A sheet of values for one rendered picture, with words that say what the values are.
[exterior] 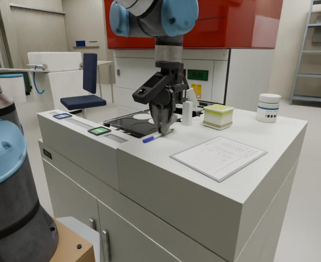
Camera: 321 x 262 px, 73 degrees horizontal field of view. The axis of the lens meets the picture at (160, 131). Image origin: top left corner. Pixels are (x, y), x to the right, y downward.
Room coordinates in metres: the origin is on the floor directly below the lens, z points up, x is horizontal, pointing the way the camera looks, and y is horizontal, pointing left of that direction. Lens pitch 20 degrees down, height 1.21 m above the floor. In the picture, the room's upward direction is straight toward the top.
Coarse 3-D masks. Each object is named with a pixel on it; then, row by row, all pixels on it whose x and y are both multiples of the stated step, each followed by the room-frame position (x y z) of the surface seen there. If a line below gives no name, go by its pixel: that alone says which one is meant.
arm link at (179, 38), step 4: (160, 36) 0.59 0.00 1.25; (164, 36) 0.59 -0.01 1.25; (168, 36) 0.59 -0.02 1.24; (172, 36) 0.59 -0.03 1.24; (176, 36) 0.59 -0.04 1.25; (180, 36) 0.60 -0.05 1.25; (156, 40) 0.61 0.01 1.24; (160, 40) 0.60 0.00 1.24; (164, 40) 0.59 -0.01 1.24; (168, 40) 0.59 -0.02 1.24; (172, 40) 0.59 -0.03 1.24; (176, 40) 0.60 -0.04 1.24; (180, 40) 0.60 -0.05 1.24; (156, 44) 0.61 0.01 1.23; (160, 44) 0.60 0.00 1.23; (164, 44) 0.59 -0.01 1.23; (168, 44) 0.59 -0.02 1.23; (172, 44) 0.59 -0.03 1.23; (176, 44) 0.60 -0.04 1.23; (180, 44) 0.60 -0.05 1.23
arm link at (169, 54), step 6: (156, 48) 0.61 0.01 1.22; (162, 48) 0.60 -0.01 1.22; (168, 48) 0.59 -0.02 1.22; (174, 48) 0.59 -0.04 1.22; (180, 48) 0.60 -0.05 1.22; (156, 54) 0.61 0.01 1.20; (162, 54) 0.59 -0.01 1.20; (168, 54) 0.59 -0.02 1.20; (174, 54) 0.59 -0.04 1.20; (180, 54) 0.61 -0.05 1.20; (156, 60) 0.62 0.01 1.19; (162, 60) 0.60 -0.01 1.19; (168, 60) 0.59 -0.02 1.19; (174, 60) 0.59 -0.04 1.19; (180, 60) 0.61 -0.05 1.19
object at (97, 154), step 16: (48, 112) 0.91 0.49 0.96; (64, 112) 0.91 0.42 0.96; (48, 128) 0.83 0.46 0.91; (64, 128) 0.74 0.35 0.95; (80, 128) 0.70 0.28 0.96; (48, 144) 0.86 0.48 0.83; (64, 144) 0.75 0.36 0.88; (80, 144) 0.67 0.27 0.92; (96, 144) 0.60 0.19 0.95; (112, 144) 0.57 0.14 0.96; (80, 160) 0.68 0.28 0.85; (96, 160) 0.61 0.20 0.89; (112, 160) 0.55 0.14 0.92; (96, 176) 0.62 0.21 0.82; (112, 176) 0.55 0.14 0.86
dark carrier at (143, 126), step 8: (144, 112) 1.13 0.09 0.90; (176, 112) 1.13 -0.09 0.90; (112, 120) 0.99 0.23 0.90; (120, 120) 0.99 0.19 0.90; (128, 120) 0.99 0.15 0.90; (136, 120) 0.99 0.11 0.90; (144, 120) 0.99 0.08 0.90; (128, 128) 0.87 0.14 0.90; (136, 128) 0.87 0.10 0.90; (144, 128) 0.87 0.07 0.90; (152, 128) 0.87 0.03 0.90
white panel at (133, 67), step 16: (128, 64) 1.44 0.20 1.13; (144, 64) 1.35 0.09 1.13; (192, 64) 1.12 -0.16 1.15; (208, 64) 1.06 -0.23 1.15; (224, 64) 1.01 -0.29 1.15; (128, 80) 1.45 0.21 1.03; (144, 80) 1.35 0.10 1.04; (192, 80) 1.12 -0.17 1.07; (208, 80) 1.06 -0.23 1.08; (224, 80) 1.00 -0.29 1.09; (128, 96) 1.46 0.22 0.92; (208, 96) 1.06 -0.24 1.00; (224, 96) 1.01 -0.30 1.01
